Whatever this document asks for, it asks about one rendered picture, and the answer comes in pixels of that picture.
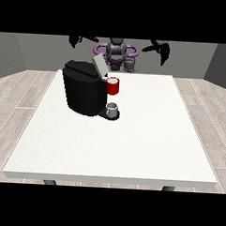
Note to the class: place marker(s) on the black coffee machine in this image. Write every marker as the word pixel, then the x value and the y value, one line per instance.
pixel 83 91

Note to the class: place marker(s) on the small grey cup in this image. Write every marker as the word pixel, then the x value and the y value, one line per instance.
pixel 111 110

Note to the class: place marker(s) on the dark table leg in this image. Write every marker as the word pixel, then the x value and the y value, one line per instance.
pixel 50 182
pixel 168 188

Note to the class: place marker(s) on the small grey coffee pod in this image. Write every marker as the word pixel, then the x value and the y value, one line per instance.
pixel 129 65

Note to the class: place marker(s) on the red pod holder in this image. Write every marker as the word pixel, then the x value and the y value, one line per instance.
pixel 112 86

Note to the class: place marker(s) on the grey robot trunk purple rings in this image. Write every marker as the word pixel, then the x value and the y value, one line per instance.
pixel 115 50

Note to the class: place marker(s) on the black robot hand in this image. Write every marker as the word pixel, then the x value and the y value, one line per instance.
pixel 74 40
pixel 164 49

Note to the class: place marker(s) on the pale grey machine lid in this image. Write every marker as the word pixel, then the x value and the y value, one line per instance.
pixel 100 64

